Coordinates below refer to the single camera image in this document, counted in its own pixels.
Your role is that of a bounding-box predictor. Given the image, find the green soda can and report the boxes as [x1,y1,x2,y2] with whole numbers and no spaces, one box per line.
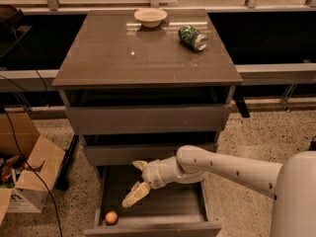
[178,25,207,51]

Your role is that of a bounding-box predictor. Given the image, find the grey bottom drawer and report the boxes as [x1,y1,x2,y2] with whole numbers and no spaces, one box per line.
[85,165,221,237]

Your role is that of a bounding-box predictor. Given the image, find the grey drawer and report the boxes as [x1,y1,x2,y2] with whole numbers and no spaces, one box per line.
[85,165,221,237]
[65,105,231,135]
[82,141,219,167]

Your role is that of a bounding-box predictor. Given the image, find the brown cardboard box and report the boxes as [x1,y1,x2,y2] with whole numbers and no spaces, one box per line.
[0,114,65,222]

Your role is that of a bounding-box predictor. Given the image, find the orange fruit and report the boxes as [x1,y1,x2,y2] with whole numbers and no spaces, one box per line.
[105,211,119,225]

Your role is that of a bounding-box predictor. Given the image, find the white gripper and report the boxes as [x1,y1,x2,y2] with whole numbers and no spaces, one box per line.
[121,160,163,208]

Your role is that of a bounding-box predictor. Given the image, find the grey drawer cabinet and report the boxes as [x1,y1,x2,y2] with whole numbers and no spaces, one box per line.
[51,9,244,170]

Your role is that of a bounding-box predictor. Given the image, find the snack packets in box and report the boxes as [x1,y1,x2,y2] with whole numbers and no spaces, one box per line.
[0,156,26,189]

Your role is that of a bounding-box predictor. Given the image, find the grey top drawer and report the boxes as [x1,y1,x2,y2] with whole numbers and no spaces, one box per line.
[65,105,231,135]

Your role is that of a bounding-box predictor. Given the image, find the white ceramic bowl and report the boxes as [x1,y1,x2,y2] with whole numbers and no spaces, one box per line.
[134,8,167,28]

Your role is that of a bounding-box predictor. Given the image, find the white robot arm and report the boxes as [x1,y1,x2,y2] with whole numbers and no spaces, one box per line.
[122,145,316,237]

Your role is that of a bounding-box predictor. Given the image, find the grey middle drawer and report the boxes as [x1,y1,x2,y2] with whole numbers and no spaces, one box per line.
[82,141,219,167]

